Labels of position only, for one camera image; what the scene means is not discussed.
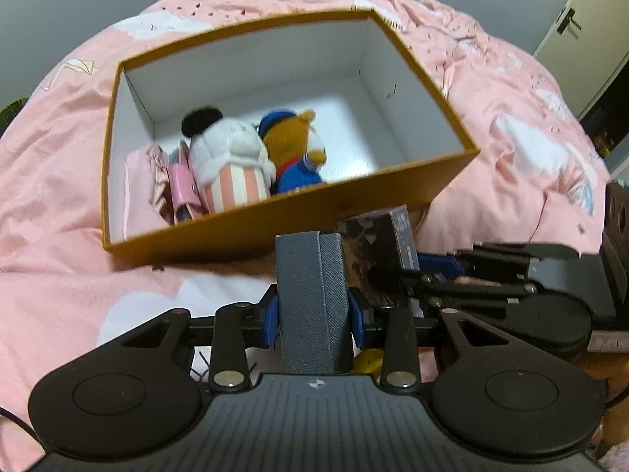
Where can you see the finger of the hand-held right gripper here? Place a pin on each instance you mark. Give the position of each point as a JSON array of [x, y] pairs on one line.
[[440, 264], [467, 291]]

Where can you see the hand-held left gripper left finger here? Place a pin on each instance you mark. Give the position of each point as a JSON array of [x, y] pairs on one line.
[[271, 317]]

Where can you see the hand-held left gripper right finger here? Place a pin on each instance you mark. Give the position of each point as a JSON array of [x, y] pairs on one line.
[[356, 319]]

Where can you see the grey textured box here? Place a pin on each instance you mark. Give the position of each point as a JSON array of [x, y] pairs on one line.
[[314, 300]]

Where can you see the dark patterned box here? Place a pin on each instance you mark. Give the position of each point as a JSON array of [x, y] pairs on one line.
[[378, 241]]

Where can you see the orange cardboard box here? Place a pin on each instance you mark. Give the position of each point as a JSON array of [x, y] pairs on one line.
[[221, 236]]

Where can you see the pink mini backpack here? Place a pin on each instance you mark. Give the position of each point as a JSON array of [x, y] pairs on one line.
[[182, 182]]

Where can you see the white plush with black pompom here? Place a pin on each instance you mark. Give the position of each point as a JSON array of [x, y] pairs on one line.
[[231, 157]]

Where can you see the brown bear plush blue hat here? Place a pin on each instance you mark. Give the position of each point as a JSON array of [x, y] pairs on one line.
[[290, 147]]

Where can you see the yellow rounded case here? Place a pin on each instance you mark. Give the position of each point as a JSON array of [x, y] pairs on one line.
[[371, 361]]

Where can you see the dark cabinet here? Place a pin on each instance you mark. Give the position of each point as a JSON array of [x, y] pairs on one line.
[[609, 128]]

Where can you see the pink cloud print blanket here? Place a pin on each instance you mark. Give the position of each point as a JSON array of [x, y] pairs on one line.
[[73, 206]]

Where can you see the cream door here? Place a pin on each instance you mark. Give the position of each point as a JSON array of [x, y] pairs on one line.
[[589, 34]]

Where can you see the green plant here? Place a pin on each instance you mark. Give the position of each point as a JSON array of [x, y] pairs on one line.
[[10, 113]]

